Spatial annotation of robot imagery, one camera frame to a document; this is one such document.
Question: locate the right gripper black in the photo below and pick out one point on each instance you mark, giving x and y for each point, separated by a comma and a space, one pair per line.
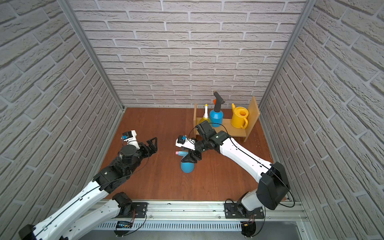
188, 158

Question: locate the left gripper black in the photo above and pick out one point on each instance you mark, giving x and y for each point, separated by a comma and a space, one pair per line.
146, 148

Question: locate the small blue spray bottle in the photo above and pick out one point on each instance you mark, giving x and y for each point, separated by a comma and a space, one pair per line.
186, 167

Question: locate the yellow transparent spray bottle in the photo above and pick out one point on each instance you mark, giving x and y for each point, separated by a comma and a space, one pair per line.
206, 116

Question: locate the blue pressure sprayer black handle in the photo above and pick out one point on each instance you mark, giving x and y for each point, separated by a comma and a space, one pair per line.
216, 115

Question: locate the yellow watering can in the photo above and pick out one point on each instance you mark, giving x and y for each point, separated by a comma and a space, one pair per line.
240, 117

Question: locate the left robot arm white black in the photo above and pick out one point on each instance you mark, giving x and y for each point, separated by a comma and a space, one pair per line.
72, 221

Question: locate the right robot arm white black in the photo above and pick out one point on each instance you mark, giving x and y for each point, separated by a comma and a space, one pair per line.
273, 183

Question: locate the wooden shelf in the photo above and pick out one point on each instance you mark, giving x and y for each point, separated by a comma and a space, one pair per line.
253, 117

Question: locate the green circuit board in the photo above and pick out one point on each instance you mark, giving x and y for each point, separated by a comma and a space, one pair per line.
124, 225

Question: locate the black round connector box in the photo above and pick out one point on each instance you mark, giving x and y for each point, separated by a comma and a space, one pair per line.
248, 229

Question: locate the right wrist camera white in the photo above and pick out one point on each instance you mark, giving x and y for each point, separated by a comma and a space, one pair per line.
185, 142

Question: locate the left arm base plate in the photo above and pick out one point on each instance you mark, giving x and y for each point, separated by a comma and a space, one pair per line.
135, 209

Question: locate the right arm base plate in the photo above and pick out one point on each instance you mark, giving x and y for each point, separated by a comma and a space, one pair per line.
232, 210

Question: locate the aluminium mounting rail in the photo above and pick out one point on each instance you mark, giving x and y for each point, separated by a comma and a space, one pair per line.
199, 216

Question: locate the left aluminium corner post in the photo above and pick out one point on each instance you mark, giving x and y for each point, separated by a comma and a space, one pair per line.
73, 20

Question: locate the aluminium corner post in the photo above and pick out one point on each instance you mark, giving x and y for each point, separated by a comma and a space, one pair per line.
307, 9
73, 20

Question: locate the right aluminium corner post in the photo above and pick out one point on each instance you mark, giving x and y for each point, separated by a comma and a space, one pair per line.
307, 9

